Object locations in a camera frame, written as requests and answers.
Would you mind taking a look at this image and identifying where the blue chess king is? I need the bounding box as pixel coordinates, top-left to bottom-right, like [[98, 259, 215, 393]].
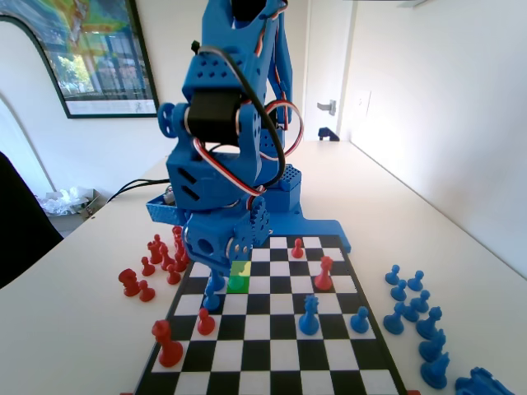
[[204, 265, 226, 295]]

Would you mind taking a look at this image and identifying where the bin with crumpled plastic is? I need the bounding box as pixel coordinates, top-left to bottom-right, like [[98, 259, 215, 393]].
[[35, 185, 100, 218]]

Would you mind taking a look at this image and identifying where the white light switch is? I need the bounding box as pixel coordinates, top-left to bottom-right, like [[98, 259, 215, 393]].
[[357, 90, 373, 120]]

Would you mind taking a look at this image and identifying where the blue board mounting plate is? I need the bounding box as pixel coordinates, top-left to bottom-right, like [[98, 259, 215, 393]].
[[263, 211, 354, 253]]

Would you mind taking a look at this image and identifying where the blue chess knight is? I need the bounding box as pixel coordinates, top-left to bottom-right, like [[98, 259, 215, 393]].
[[420, 351, 451, 390], [418, 328, 447, 363]]

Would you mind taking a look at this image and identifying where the blue knight on board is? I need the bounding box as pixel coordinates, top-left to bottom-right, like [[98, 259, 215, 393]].
[[298, 295, 321, 337]]

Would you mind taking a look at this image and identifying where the blue controller board holder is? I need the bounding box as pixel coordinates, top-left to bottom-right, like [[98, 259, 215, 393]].
[[146, 189, 184, 226]]

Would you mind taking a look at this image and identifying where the black framed poster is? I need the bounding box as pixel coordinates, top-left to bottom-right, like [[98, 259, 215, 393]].
[[0, 0, 162, 120]]

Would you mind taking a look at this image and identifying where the large red chess piece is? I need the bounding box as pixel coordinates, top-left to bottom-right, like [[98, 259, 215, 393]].
[[118, 267, 141, 298]]

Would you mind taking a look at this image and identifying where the black power cable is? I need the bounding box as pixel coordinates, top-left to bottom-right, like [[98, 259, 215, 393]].
[[119, 184, 170, 193], [107, 177, 172, 203]]

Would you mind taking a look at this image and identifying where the black white chessboard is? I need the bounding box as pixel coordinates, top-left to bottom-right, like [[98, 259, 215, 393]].
[[130, 235, 409, 395]]

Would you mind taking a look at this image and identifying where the white curved panel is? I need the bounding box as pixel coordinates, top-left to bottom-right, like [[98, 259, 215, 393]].
[[0, 15, 57, 194]]

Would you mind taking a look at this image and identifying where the blue chess rook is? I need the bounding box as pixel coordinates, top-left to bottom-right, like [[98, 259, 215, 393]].
[[455, 365, 497, 395]]

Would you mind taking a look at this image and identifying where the white door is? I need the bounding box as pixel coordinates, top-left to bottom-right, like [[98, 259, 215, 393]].
[[303, 0, 356, 142]]

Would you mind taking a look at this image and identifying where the black camera cable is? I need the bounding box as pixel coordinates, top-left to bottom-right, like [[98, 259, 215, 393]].
[[191, 39, 289, 191]]

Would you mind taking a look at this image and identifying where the tall blue chess piece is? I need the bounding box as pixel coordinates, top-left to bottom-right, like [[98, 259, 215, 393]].
[[415, 306, 444, 341]]

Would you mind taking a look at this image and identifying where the red white servo wire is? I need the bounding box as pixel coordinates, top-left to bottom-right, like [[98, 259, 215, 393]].
[[187, 0, 306, 202]]

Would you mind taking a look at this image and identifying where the red chess king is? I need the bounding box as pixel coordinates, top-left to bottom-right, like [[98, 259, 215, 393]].
[[152, 319, 184, 368]]

